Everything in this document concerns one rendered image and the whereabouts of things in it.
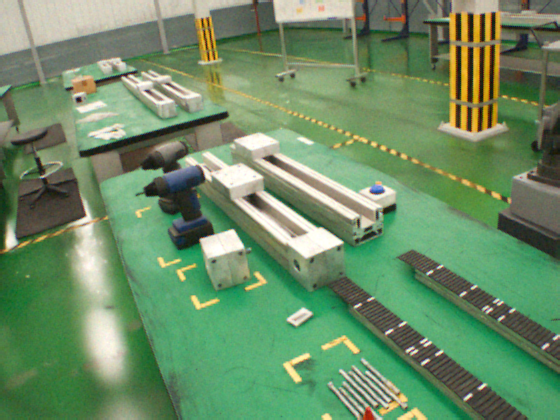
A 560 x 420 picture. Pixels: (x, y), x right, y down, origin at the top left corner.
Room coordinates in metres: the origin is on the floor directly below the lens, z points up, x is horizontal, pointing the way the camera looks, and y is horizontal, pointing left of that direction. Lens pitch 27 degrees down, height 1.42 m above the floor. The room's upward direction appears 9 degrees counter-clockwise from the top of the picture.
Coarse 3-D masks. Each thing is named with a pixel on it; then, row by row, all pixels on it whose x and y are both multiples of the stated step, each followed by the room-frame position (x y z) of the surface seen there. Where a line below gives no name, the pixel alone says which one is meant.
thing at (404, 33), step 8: (360, 0) 12.49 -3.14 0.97; (368, 16) 12.47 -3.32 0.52; (384, 16) 10.83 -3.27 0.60; (400, 16) 11.25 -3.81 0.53; (408, 16) 11.02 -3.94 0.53; (448, 16) 9.77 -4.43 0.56; (368, 24) 12.57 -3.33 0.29; (408, 24) 11.07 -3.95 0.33; (360, 32) 12.49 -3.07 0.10; (368, 32) 12.57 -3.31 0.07; (400, 32) 11.03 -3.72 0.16; (408, 32) 11.09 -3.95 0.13; (384, 40) 10.82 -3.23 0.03; (392, 40) 10.87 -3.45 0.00; (448, 40) 9.52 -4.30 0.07
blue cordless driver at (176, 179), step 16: (160, 176) 1.14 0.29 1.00; (176, 176) 1.13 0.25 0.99; (192, 176) 1.14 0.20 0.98; (144, 192) 1.11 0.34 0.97; (160, 192) 1.10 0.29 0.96; (176, 192) 1.13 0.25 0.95; (192, 192) 1.16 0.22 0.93; (192, 208) 1.14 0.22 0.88; (176, 224) 1.13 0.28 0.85; (192, 224) 1.13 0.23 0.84; (208, 224) 1.14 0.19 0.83; (176, 240) 1.10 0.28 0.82; (192, 240) 1.12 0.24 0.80
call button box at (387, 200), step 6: (360, 192) 1.18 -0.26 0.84; (366, 192) 1.17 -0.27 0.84; (372, 192) 1.16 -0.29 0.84; (384, 192) 1.15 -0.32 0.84; (390, 192) 1.15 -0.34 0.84; (366, 198) 1.15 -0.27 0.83; (372, 198) 1.13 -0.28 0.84; (378, 198) 1.12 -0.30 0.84; (384, 198) 1.13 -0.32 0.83; (390, 198) 1.14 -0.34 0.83; (378, 204) 1.12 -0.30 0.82; (384, 204) 1.13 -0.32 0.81; (390, 204) 1.14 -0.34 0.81; (396, 204) 1.15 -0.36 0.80; (384, 210) 1.13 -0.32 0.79; (390, 210) 1.14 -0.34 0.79
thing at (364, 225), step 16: (240, 160) 1.63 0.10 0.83; (256, 160) 1.50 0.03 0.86; (272, 160) 1.54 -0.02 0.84; (288, 160) 1.45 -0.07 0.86; (272, 176) 1.39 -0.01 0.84; (288, 176) 1.31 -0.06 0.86; (304, 176) 1.34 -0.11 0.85; (320, 176) 1.28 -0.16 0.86; (288, 192) 1.30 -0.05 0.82; (304, 192) 1.20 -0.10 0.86; (320, 192) 1.22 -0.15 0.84; (336, 192) 1.17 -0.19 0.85; (352, 192) 1.13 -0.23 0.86; (304, 208) 1.21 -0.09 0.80; (320, 208) 1.12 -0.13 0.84; (336, 208) 1.05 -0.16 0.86; (352, 208) 1.11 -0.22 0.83; (368, 208) 1.04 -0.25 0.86; (336, 224) 1.07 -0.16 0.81; (352, 224) 1.00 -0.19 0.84; (368, 224) 1.01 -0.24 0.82; (352, 240) 0.99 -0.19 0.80; (368, 240) 1.01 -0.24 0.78
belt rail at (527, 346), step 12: (420, 276) 0.80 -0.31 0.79; (432, 288) 0.76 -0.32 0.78; (444, 288) 0.73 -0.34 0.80; (456, 300) 0.70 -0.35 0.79; (468, 312) 0.66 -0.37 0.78; (480, 312) 0.64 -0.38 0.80; (492, 324) 0.61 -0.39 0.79; (504, 336) 0.58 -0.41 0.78; (516, 336) 0.56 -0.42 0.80; (528, 348) 0.53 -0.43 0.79; (540, 360) 0.50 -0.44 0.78; (552, 360) 0.48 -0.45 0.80
